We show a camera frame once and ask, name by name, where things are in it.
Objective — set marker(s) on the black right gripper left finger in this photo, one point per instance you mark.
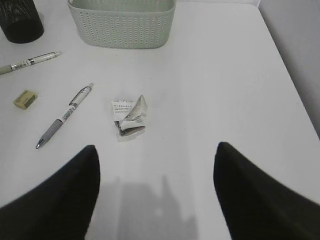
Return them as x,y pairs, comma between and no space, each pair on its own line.
61,207

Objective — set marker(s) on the pale green plastic basket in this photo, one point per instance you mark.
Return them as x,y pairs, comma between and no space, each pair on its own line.
123,24

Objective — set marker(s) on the grey grip clear pen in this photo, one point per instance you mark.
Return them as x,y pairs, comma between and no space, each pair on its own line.
56,125

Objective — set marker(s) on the black mesh pen holder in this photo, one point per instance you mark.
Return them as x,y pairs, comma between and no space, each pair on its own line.
20,21

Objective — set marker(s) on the cream barrel pen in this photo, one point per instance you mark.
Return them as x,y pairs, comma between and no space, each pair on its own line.
29,62

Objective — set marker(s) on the waste paper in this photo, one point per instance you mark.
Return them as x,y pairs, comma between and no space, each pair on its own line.
129,118

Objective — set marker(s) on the yellow eraser right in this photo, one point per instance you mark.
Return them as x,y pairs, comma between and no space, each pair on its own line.
25,99

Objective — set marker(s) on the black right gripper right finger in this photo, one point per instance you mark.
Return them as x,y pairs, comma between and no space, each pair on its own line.
256,206

